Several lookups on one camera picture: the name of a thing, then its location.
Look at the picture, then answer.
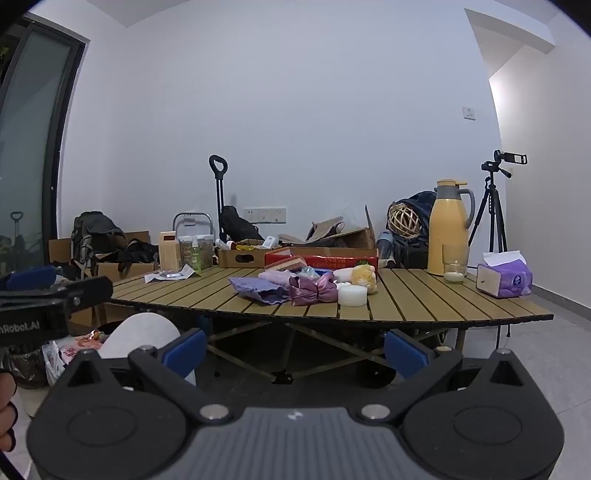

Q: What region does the yellow thermos jug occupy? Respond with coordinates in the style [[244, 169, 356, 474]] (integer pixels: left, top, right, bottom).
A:
[[427, 179, 476, 277]]

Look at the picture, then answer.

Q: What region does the white round container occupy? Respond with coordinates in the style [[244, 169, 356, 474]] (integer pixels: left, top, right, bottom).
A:
[[337, 284, 368, 306]]

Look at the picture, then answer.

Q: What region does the white rounded object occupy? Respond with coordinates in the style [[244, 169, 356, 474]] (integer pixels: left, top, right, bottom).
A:
[[99, 311, 198, 386]]

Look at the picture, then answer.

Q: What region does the pink satin bow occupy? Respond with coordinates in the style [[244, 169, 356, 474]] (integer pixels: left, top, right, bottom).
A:
[[288, 272, 338, 308]]

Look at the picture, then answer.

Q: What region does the white wall outlet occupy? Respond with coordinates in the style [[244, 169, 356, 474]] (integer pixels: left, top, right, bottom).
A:
[[244, 208, 287, 223]]

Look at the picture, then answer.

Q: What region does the glass door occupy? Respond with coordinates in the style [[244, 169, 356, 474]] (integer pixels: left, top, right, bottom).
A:
[[0, 18, 88, 278]]

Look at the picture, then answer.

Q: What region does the red cardboard box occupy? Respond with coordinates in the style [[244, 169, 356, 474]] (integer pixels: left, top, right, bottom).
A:
[[264, 246, 379, 274]]

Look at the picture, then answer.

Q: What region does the yellow and white plush toy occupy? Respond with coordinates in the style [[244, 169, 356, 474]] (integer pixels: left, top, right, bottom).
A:
[[333, 262, 379, 295]]

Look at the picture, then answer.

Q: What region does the grey backpack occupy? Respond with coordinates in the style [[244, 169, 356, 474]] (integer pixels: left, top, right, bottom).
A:
[[69, 211, 127, 278]]

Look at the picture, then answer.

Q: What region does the purple towel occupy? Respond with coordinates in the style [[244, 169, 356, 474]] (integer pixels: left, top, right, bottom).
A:
[[228, 276, 291, 305]]

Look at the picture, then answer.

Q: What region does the glass cup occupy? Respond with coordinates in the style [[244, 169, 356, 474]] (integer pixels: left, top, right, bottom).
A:
[[442, 244, 471, 284]]

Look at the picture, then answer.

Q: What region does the purple tissue pack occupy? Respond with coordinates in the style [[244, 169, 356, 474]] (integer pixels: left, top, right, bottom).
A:
[[475, 250, 533, 298]]

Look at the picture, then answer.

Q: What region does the black tripod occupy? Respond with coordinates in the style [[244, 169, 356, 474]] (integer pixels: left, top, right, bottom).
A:
[[467, 161, 513, 254]]

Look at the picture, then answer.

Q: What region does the red and white snack packet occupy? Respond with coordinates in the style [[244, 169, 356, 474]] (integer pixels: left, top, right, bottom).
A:
[[41, 337, 105, 384]]

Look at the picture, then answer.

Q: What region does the white plastic wrapper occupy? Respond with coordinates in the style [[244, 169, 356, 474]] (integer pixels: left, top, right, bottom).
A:
[[144, 264, 201, 283]]

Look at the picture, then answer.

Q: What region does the black trolley bag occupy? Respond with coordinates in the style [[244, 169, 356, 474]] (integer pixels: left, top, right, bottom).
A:
[[218, 205, 264, 241]]

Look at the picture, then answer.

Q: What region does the large brown cardboard box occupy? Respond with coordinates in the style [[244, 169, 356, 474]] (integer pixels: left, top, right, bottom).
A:
[[277, 205, 377, 252]]

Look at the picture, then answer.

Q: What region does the person's left hand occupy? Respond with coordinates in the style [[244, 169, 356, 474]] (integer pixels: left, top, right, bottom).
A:
[[0, 371, 19, 453]]

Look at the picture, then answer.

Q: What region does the black trolley handle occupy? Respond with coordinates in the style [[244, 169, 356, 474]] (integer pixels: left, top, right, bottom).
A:
[[209, 154, 229, 241]]

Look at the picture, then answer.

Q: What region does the dark blue cloth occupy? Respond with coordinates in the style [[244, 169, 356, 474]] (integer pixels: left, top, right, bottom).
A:
[[392, 191, 437, 241]]

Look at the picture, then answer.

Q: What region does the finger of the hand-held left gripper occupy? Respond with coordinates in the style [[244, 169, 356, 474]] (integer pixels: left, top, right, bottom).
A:
[[62, 276, 114, 309], [0, 265, 58, 291]]

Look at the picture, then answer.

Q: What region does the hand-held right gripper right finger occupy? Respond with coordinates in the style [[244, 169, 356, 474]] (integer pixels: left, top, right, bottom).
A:
[[356, 329, 539, 423]]

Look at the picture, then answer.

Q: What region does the trash bin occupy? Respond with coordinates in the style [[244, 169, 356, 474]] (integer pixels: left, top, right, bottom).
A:
[[0, 344, 54, 418]]

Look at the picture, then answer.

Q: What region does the light pink cloth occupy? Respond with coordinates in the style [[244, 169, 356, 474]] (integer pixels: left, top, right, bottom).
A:
[[257, 269, 291, 287]]

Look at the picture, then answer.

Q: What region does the striped sponge pad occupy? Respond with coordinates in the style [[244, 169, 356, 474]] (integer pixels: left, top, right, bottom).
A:
[[270, 256, 308, 274]]

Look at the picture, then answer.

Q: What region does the kraft paper carton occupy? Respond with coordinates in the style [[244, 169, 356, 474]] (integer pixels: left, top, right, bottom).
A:
[[158, 231, 182, 272]]

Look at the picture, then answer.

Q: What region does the black video camera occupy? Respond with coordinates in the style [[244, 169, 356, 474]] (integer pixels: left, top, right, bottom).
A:
[[493, 149, 528, 167]]

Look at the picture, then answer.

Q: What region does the black cloth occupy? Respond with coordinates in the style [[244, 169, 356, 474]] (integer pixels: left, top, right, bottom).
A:
[[115, 240, 160, 266]]

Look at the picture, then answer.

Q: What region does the wicker ball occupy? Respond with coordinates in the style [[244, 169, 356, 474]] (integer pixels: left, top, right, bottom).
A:
[[387, 203, 421, 238]]

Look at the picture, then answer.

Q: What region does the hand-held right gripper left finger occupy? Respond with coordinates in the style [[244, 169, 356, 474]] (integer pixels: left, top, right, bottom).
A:
[[46, 329, 232, 423]]

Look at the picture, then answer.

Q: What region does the small brown cardboard box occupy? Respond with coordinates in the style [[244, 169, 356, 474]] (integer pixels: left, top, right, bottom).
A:
[[218, 247, 278, 269]]

